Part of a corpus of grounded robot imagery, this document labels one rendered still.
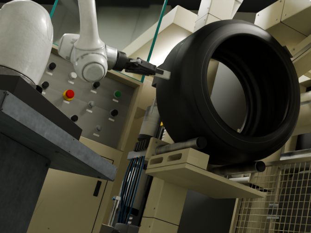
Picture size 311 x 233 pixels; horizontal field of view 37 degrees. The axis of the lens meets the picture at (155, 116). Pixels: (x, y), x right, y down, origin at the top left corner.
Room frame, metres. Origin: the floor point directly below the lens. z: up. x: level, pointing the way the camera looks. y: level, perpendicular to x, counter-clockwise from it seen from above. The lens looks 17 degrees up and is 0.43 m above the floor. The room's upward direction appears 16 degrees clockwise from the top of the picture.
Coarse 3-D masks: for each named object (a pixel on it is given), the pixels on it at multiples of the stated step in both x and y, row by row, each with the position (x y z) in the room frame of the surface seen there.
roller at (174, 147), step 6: (198, 138) 1.65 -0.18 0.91; (204, 138) 1.65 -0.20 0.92; (174, 144) 1.82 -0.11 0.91; (180, 144) 1.76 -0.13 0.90; (186, 144) 1.72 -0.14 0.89; (192, 144) 1.68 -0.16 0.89; (198, 144) 1.65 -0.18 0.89; (204, 144) 1.65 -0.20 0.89; (162, 150) 1.92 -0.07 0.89; (168, 150) 1.87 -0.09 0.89; (174, 150) 1.82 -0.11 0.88
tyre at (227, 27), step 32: (224, 32) 1.62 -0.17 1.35; (256, 32) 1.67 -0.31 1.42; (192, 64) 1.60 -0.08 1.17; (224, 64) 1.99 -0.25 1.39; (256, 64) 1.96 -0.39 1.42; (288, 64) 1.74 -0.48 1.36; (160, 96) 1.78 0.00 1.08; (192, 96) 1.62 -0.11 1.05; (256, 96) 2.03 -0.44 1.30; (288, 96) 1.78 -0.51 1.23; (192, 128) 1.68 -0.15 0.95; (224, 128) 1.66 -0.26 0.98; (256, 128) 2.03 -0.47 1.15; (288, 128) 1.77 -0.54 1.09; (224, 160) 1.79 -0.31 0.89; (256, 160) 1.80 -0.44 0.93
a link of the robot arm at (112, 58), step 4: (108, 48) 1.56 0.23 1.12; (112, 48) 1.57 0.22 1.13; (108, 52) 1.55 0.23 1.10; (112, 52) 1.56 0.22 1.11; (116, 52) 1.57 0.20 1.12; (108, 56) 1.56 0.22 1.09; (112, 56) 1.56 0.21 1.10; (116, 56) 1.57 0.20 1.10; (108, 60) 1.56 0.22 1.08; (112, 60) 1.57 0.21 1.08; (116, 60) 1.58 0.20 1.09; (108, 64) 1.58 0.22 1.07; (112, 64) 1.58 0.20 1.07; (108, 68) 1.60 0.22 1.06
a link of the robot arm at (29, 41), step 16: (16, 0) 1.08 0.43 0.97; (0, 16) 1.07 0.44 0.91; (16, 16) 1.06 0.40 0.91; (32, 16) 1.07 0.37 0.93; (48, 16) 1.11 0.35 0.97; (0, 32) 1.06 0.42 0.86; (16, 32) 1.05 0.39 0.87; (32, 32) 1.06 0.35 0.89; (48, 32) 1.11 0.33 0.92; (0, 48) 1.05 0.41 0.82; (16, 48) 1.05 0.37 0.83; (32, 48) 1.07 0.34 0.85; (48, 48) 1.12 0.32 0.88; (0, 64) 1.05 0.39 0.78; (16, 64) 1.06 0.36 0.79; (32, 64) 1.08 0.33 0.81; (32, 80) 1.10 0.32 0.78
